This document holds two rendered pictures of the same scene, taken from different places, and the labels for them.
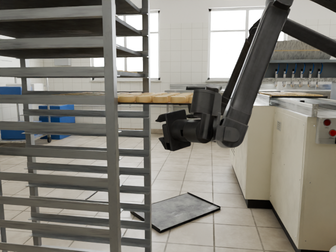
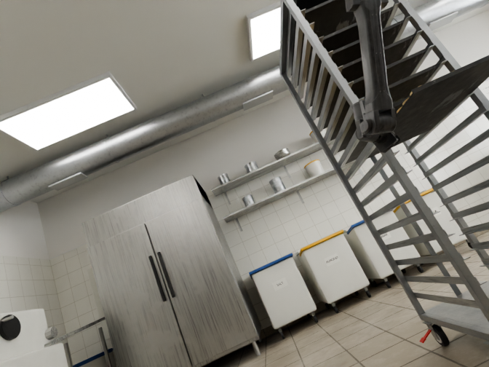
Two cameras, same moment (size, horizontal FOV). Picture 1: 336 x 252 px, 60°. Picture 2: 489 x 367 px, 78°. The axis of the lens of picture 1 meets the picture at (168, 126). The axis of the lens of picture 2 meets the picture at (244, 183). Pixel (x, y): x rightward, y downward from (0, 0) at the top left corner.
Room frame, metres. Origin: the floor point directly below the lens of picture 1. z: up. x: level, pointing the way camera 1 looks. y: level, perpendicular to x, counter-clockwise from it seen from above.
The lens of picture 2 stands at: (0.10, -0.89, 0.63)
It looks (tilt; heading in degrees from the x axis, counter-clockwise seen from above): 17 degrees up; 79
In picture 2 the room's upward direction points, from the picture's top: 25 degrees counter-clockwise
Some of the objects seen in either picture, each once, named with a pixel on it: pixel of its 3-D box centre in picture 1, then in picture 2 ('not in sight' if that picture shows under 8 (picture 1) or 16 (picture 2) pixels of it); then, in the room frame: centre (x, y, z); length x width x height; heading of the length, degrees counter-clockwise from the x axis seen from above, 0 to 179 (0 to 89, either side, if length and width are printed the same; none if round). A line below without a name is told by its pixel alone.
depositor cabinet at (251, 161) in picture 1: (273, 143); not in sight; (2.82, -1.05, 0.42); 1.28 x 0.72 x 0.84; 174
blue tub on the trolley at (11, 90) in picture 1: (13, 91); not in sight; (4.27, 2.25, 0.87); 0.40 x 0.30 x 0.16; 85
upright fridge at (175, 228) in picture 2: not in sight; (175, 282); (-0.38, 2.93, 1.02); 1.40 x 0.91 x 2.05; 172
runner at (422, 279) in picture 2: not in sight; (434, 278); (0.98, 0.47, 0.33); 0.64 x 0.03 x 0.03; 80
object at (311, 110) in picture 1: (269, 99); not in sight; (2.47, -0.86, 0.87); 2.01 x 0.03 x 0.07; 174
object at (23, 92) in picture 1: (81, 94); (431, 127); (1.37, 0.40, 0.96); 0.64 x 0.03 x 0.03; 80
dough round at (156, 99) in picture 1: (160, 99); not in sight; (0.95, 0.02, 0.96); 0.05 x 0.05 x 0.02
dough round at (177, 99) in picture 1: (178, 99); not in sight; (0.94, -0.03, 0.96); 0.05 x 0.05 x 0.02
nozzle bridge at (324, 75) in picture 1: (292, 82); not in sight; (2.35, -0.99, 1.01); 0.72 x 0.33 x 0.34; 84
